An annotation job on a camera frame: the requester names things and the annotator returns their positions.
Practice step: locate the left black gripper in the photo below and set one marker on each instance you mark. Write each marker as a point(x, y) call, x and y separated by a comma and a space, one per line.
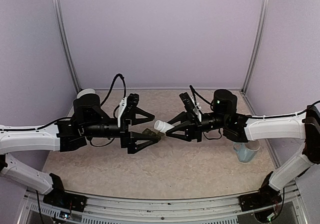
point(128, 139)

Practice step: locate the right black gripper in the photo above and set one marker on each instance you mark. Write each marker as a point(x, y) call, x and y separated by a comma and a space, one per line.
point(194, 130)

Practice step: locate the green weekly pill organizer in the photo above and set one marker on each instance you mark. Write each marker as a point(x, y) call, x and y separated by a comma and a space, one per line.
point(152, 133)

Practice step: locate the white pill bottle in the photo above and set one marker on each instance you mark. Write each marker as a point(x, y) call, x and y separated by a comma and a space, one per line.
point(162, 126)

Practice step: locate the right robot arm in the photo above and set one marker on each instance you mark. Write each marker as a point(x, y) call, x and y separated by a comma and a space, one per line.
point(239, 128)

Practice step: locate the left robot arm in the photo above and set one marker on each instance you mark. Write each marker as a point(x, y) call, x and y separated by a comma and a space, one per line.
point(67, 134)

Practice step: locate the light blue mug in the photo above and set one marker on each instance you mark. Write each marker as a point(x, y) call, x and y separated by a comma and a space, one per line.
point(245, 151)

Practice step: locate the white bowl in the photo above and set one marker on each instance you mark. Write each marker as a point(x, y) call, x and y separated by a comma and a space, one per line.
point(85, 91)

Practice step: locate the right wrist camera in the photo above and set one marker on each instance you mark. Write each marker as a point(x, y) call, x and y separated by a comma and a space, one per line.
point(190, 106)

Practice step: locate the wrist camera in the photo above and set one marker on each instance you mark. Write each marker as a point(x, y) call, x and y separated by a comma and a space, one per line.
point(126, 108)
point(190, 106)

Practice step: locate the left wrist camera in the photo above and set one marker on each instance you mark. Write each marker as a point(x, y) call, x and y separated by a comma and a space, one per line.
point(126, 108)

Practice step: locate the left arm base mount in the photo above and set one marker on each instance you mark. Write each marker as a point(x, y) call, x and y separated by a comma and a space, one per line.
point(60, 198)

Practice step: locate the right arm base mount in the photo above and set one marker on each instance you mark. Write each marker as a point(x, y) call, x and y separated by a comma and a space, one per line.
point(265, 196)

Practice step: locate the front aluminium rail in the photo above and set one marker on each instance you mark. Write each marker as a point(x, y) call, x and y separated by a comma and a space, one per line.
point(103, 209)

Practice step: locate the right aluminium frame post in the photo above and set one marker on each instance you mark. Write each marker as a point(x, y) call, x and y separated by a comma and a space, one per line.
point(256, 46)

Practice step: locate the aluminium frame post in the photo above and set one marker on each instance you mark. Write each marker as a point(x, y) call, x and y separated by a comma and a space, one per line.
point(65, 45)
point(256, 46)

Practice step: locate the left aluminium frame post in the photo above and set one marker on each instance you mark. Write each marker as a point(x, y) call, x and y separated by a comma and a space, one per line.
point(65, 45)

